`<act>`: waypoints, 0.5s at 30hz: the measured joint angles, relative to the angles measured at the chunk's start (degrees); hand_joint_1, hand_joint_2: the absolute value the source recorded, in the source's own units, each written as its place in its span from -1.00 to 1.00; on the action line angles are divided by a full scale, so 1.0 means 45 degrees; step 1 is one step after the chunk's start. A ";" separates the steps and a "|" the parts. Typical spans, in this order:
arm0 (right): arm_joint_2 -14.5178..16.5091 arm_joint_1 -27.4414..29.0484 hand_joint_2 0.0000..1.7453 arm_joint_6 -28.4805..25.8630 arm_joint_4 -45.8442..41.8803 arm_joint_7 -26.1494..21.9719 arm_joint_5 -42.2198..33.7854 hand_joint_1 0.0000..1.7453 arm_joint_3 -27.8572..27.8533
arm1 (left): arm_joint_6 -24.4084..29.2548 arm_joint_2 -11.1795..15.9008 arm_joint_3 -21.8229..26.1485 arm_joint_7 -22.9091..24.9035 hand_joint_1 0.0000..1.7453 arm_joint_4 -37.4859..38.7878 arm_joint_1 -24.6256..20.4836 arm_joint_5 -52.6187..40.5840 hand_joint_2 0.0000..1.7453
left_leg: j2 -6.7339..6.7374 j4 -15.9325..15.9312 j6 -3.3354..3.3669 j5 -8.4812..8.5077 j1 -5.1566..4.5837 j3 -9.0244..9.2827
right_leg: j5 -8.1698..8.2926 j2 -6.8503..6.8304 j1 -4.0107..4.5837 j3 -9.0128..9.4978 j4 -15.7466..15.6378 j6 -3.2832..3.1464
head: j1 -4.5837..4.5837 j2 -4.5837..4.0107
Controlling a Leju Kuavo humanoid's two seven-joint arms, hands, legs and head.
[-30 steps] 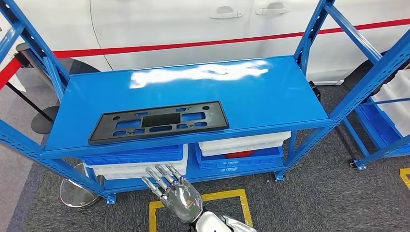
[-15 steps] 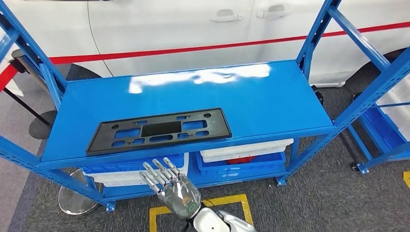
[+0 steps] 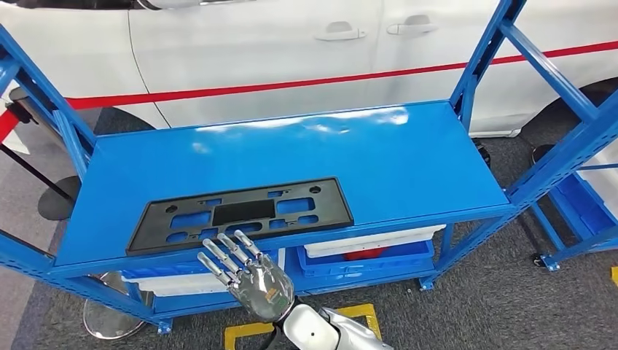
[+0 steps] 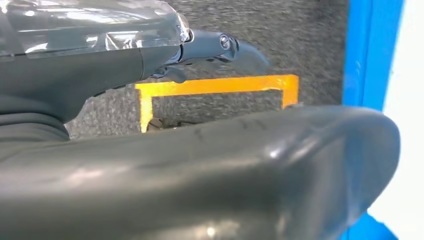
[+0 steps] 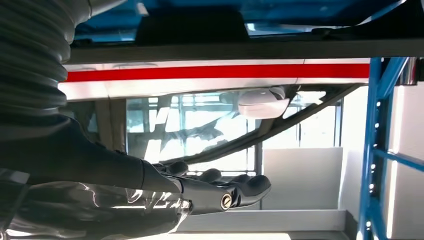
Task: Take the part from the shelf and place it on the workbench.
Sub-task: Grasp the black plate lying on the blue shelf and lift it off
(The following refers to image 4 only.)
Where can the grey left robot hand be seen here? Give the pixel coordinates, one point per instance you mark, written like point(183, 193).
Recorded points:
point(82, 73)

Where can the blue metal shelf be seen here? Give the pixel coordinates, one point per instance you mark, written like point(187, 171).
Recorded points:
point(371, 49)

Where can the grey robot torso shell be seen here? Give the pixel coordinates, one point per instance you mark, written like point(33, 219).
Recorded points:
point(198, 185)

